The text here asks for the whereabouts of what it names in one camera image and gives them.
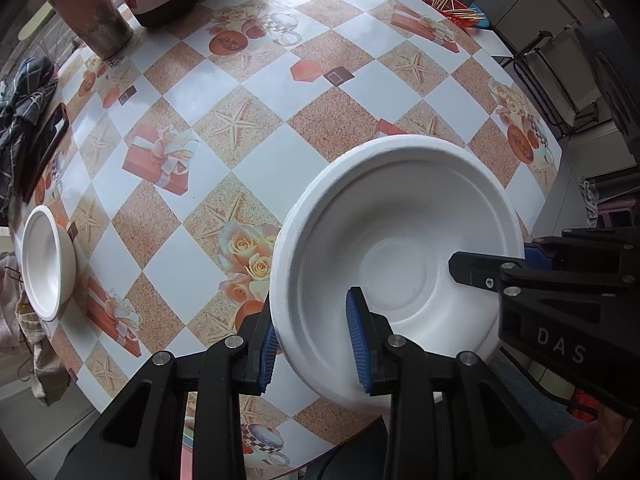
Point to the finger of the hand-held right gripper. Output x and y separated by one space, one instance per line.
480 270
539 255

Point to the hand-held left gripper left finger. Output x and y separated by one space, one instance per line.
265 355

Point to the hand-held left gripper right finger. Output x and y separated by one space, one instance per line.
357 340

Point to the large round white bowl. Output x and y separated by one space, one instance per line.
400 210

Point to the person's right hand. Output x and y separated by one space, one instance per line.
615 435

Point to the person's pink pants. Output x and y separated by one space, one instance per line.
570 452

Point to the beige cloth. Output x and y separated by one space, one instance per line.
45 370

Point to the small round white bowl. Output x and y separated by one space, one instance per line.
42 260

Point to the blue plastic piece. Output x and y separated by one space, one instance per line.
480 14

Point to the pink towel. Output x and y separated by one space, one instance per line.
9 305

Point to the red basket of toothpicks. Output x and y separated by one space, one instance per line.
445 2

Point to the checkered patterned tablecloth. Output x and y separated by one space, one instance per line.
300 60

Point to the black smartphone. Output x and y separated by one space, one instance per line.
47 145

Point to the dark plaid cloth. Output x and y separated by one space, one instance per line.
20 110

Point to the metal cup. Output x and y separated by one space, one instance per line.
90 15

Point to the black frame folding chair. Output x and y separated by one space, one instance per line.
555 80

